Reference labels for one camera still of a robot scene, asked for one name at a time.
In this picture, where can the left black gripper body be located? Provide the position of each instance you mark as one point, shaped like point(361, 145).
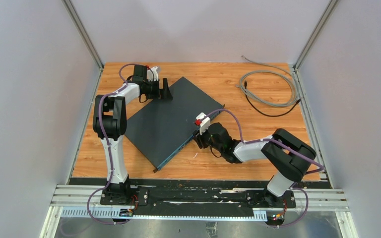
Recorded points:
point(152, 91)

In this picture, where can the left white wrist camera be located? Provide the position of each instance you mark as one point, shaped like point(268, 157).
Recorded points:
point(153, 73)

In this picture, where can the left aluminium corner post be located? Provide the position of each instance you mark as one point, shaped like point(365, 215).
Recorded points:
point(83, 32)

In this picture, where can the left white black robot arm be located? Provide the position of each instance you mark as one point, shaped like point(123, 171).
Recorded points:
point(110, 124)

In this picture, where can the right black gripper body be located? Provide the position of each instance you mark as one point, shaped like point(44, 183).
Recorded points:
point(208, 141)

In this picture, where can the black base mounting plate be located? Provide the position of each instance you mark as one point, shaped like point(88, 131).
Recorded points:
point(196, 198)

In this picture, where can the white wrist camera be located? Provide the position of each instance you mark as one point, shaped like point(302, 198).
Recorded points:
point(203, 122)
point(153, 73)

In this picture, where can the aluminium front frame rail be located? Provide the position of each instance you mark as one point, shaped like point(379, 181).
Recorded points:
point(71, 201)

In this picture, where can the right aluminium corner post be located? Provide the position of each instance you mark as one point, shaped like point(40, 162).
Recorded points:
point(329, 9)

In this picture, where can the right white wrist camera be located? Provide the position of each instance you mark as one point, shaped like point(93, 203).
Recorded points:
point(203, 122)

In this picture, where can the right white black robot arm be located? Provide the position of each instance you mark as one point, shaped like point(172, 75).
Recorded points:
point(290, 156)

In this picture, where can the dark blue network switch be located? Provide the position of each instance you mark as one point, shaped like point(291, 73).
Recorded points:
point(163, 127)

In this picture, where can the aluminium corner post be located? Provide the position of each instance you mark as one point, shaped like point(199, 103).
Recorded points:
point(329, 9)
point(83, 32)

